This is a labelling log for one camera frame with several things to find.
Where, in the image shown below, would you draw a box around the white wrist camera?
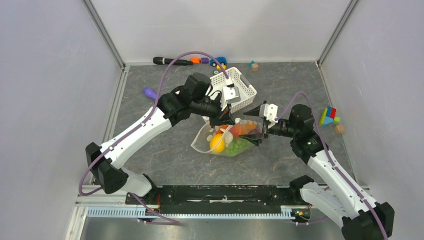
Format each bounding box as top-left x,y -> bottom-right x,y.
259,103 -> 278,128
221,77 -> 241,109

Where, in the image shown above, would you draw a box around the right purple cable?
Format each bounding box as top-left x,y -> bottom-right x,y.
276,91 -> 389,240

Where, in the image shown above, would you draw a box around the blue toy car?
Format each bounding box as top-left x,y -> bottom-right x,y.
209,56 -> 227,67

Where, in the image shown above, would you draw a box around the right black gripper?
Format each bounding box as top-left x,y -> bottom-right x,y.
238,103 -> 299,147

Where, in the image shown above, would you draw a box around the orange toy block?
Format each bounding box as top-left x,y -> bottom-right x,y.
190,57 -> 202,64

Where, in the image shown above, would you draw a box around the yellow toy lemon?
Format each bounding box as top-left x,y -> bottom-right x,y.
209,133 -> 226,154

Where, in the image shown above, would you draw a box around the green toy grapes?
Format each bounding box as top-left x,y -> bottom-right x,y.
225,138 -> 251,157

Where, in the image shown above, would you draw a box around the black microphone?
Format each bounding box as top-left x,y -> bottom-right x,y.
152,56 -> 194,66

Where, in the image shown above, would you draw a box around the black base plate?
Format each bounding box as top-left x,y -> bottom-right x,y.
142,185 -> 309,214

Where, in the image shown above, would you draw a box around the clear dotted zip bag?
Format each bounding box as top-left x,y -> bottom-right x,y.
190,119 -> 262,157

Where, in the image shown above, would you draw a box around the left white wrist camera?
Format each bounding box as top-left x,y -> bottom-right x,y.
221,77 -> 241,109

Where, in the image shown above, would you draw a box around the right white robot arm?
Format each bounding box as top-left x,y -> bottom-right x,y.
241,102 -> 395,240

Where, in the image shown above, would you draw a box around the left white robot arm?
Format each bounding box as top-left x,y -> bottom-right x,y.
84,72 -> 240,204

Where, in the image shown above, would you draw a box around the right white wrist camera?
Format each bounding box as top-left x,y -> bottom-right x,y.
259,103 -> 278,128

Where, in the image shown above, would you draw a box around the white cable duct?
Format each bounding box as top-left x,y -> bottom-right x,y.
87,206 -> 295,220

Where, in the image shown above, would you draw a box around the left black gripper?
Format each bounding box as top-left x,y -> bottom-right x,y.
191,95 -> 236,129

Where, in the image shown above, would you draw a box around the purple toy block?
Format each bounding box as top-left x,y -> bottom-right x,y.
200,57 -> 210,64

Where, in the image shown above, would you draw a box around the teal and wood cubes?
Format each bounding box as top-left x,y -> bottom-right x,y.
249,61 -> 259,72

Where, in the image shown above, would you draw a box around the colourful building block stack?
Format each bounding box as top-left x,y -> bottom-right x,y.
318,106 -> 340,127

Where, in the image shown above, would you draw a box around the white perforated plastic basket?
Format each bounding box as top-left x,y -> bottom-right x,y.
210,67 -> 257,113

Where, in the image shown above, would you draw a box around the white toy garlic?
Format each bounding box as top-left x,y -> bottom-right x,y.
222,131 -> 234,147

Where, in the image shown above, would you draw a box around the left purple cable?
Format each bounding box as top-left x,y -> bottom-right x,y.
78,51 -> 233,226

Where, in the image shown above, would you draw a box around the wooden cube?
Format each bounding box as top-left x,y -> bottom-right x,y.
334,124 -> 345,134

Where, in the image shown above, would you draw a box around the yellow toy brick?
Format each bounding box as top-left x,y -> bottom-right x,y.
216,64 -> 227,70

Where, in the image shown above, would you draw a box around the purple cable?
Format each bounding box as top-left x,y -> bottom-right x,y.
78,51 -> 233,226
276,91 -> 389,240

